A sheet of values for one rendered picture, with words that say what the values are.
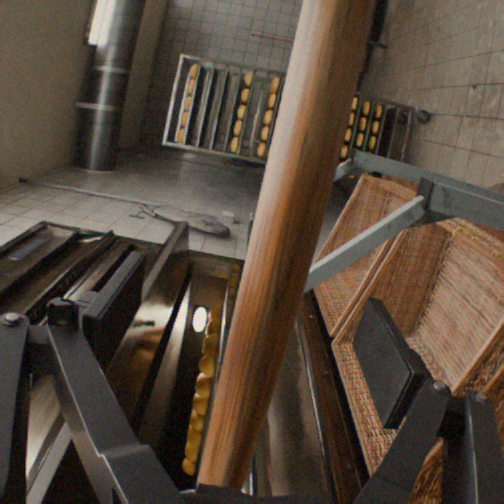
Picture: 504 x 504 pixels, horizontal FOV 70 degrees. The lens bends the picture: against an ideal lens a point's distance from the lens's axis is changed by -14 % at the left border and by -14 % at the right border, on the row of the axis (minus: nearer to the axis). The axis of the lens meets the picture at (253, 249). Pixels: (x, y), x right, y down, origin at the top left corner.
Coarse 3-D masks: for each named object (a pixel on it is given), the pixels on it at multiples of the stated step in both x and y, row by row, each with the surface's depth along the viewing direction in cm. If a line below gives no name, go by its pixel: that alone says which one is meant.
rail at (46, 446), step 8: (176, 224) 166; (168, 240) 146; (160, 248) 137; (160, 256) 130; (152, 264) 123; (144, 280) 111; (56, 424) 55; (48, 432) 53; (56, 432) 54; (48, 440) 52; (40, 448) 50; (48, 448) 50; (40, 456) 48; (32, 464) 46; (40, 464) 47; (32, 472) 45; (32, 480) 44
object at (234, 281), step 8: (232, 264) 177; (232, 272) 168; (240, 272) 170; (232, 280) 161; (232, 288) 154; (232, 296) 147; (232, 304) 141; (232, 312) 136; (224, 320) 130; (224, 328) 125; (224, 336) 120; (224, 344) 116; (224, 352) 112; (216, 376) 105; (216, 384) 98
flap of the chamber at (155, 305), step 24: (168, 264) 131; (144, 288) 106; (168, 288) 131; (144, 312) 100; (168, 312) 131; (144, 336) 100; (120, 360) 80; (144, 360) 99; (120, 384) 79; (48, 456) 49; (72, 456) 52; (48, 480) 44; (72, 480) 51
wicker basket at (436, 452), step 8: (496, 376) 55; (488, 384) 56; (496, 384) 55; (488, 392) 56; (496, 392) 57; (496, 400) 57; (496, 416) 58; (432, 448) 61; (440, 448) 59; (432, 456) 60; (440, 456) 61; (424, 464) 61; (432, 464) 60; (440, 464) 61; (424, 472) 61; (432, 472) 62; (440, 472) 62; (416, 480) 62; (424, 480) 62; (432, 480) 62; (440, 480) 63; (416, 488) 63; (424, 488) 63; (432, 488) 63; (440, 488) 64; (424, 496) 64; (432, 496) 65; (440, 496) 64
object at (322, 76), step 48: (336, 0) 14; (336, 48) 15; (288, 96) 16; (336, 96) 15; (288, 144) 16; (336, 144) 16; (288, 192) 17; (288, 240) 17; (240, 288) 19; (288, 288) 18; (240, 336) 19; (288, 336) 19; (240, 384) 20; (240, 432) 21; (240, 480) 23
